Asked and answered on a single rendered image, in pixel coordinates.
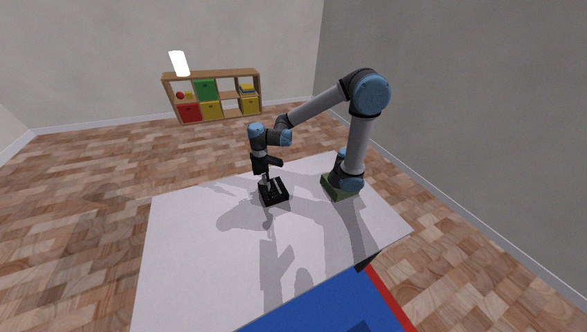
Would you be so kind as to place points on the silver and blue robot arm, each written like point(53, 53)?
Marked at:
point(368, 92)

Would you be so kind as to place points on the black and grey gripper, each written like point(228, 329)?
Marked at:
point(259, 168)

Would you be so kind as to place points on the black lighting desk panel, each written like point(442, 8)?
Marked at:
point(277, 194)

